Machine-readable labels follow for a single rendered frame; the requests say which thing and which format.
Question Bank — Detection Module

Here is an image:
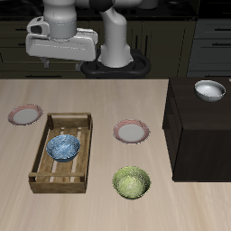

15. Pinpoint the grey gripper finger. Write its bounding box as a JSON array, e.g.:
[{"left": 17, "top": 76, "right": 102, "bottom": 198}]
[
  {"left": 42, "top": 57, "right": 51, "bottom": 69},
  {"left": 74, "top": 60, "right": 85, "bottom": 71}
]

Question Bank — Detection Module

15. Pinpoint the wooden slat tray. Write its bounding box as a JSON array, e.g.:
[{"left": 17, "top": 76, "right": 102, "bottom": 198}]
[{"left": 28, "top": 112, "right": 94, "bottom": 194}]

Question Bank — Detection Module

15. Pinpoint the green bowl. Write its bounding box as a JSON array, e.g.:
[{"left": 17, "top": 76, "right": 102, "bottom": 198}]
[{"left": 112, "top": 165, "right": 152, "bottom": 200}]

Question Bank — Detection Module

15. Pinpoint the blue bowl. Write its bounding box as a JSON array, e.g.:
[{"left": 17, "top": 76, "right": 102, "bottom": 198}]
[{"left": 45, "top": 134, "right": 82, "bottom": 163}]

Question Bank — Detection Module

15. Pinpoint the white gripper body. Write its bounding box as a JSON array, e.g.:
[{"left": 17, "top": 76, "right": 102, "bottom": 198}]
[{"left": 24, "top": 27, "right": 99, "bottom": 62}]

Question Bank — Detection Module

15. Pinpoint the white bowl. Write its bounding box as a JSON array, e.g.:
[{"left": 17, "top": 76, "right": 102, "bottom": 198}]
[{"left": 194, "top": 79, "right": 226, "bottom": 103}]

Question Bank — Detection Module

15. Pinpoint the dark wooden cabinet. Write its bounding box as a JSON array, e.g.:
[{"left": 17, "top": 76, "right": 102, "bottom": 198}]
[{"left": 162, "top": 76, "right": 231, "bottom": 183}]

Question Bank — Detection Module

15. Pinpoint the red rimmed white plate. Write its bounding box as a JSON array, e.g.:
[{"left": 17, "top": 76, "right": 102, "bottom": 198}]
[
  {"left": 113, "top": 118, "right": 151, "bottom": 144},
  {"left": 7, "top": 104, "right": 44, "bottom": 126}
]

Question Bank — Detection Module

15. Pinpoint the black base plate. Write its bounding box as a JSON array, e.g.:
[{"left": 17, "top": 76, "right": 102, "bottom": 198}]
[{"left": 79, "top": 48, "right": 152, "bottom": 79}]

